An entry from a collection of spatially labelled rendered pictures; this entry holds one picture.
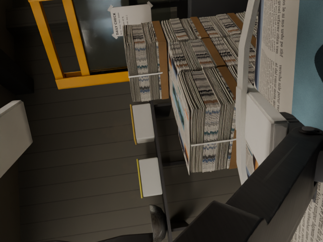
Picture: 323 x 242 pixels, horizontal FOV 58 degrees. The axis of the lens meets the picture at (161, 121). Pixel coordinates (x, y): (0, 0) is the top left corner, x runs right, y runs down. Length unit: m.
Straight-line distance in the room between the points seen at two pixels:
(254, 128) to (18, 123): 0.14
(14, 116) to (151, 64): 1.48
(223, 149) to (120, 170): 2.76
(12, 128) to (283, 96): 0.18
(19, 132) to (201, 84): 1.10
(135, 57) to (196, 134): 0.62
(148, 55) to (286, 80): 1.43
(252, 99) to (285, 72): 0.06
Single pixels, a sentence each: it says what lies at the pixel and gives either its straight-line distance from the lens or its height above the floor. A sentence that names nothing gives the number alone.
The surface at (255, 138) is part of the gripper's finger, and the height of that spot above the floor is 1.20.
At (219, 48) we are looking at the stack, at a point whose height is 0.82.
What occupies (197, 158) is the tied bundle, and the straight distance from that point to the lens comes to 1.30.
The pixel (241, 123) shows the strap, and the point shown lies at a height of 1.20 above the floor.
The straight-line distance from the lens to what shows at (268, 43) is 0.26.
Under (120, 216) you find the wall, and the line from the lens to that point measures 3.95.
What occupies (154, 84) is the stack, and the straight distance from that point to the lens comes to 1.72.
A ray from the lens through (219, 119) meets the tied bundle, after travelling 1.17.
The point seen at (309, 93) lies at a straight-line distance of 0.20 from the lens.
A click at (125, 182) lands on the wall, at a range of 3.93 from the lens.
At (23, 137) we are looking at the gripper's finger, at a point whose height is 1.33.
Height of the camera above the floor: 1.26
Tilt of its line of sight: 4 degrees down
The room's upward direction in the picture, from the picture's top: 97 degrees counter-clockwise
